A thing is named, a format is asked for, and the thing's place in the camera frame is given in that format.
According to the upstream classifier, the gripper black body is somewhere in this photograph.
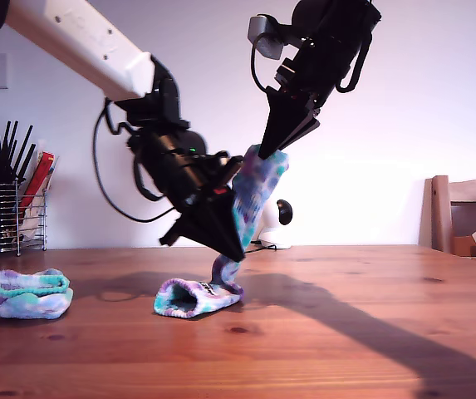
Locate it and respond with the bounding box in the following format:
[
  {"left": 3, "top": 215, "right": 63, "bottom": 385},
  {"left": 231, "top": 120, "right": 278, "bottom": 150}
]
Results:
[
  {"left": 264, "top": 44, "right": 347, "bottom": 112},
  {"left": 158, "top": 165, "right": 237, "bottom": 247}
]

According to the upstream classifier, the tie-dye Hugging Face sock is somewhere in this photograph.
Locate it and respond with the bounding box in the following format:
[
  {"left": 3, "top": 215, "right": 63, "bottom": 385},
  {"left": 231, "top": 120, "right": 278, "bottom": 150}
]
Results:
[
  {"left": 152, "top": 143, "right": 292, "bottom": 321},
  {"left": 0, "top": 268, "right": 74, "bottom": 321}
]

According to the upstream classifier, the red and yellow paper packet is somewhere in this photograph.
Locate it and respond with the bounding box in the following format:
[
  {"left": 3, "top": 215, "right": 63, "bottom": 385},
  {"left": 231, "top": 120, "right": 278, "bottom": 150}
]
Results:
[{"left": 18, "top": 151, "right": 60, "bottom": 209}]

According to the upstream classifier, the white paper packet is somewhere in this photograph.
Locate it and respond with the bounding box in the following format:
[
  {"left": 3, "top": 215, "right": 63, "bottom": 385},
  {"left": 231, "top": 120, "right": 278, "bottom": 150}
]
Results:
[{"left": 19, "top": 196, "right": 47, "bottom": 243}]

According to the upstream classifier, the black chopstick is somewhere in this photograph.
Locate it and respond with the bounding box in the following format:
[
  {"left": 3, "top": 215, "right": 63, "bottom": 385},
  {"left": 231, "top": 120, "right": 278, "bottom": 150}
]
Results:
[
  {"left": 12, "top": 124, "right": 33, "bottom": 183},
  {"left": 0, "top": 121, "right": 11, "bottom": 163},
  {"left": 4, "top": 120, "right": 18, "bottom": 163},
  {"left": 17, "top": 143, "right": 37, "bottom": 183}
]

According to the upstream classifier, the wooden chair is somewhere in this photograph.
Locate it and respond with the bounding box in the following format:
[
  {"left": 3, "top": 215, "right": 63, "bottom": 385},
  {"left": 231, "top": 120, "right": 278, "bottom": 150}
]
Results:
[{"left": 419, "top": 175, "right": 476, "bottom": 259}]

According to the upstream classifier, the brown cardboard box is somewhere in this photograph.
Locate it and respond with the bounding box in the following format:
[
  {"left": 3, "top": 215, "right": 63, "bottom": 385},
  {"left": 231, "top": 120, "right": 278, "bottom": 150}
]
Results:
[{"left": 452, "top": 235, "right": 476, "bottom": 258}]

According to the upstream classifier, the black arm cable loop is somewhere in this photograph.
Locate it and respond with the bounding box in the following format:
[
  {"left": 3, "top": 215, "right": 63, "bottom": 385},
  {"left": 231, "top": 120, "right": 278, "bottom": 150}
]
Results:
[
  {"left": 103, "top": 98, "right": 135, "bottom": 137},
  {"left": 132, "top": 157, "right": 168, "bottom": 202},
  {"left": 335, "top": 32, "right": 375, "bottom": 94}
]

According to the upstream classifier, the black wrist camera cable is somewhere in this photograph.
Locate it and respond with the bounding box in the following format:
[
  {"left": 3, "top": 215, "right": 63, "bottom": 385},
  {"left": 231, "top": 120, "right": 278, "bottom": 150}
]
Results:
[
  {"left": 91, "top": 99, "right": 179, "bottom": 224},
  {"left": 250, "top": 39, "right": 272, "bottom": 91}
]

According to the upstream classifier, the white round security camera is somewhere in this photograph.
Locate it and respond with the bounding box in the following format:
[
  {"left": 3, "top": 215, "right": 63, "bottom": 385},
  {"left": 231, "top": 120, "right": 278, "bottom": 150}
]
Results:
[{"left": 258, "top": 198, "right": 296, "bottom": 250}]

